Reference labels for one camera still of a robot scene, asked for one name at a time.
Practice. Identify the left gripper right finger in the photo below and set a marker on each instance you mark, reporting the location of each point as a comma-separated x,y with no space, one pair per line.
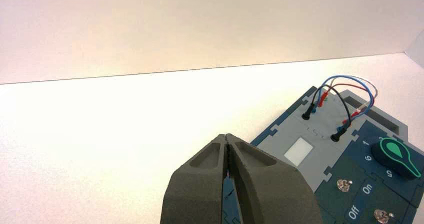
275,192

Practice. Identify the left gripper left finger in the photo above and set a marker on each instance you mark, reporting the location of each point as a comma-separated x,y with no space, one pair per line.
195,189

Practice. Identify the dark knob green pointer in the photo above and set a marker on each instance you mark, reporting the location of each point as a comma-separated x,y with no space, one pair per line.
391,153

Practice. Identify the white rectangular display window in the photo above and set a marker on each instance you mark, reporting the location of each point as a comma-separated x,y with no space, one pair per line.
298,151

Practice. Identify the blue grey control box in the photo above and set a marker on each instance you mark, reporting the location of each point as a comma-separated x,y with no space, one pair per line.
334,169

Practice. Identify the metal toggle switch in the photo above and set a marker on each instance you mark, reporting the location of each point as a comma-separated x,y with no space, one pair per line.
382,216
344,185

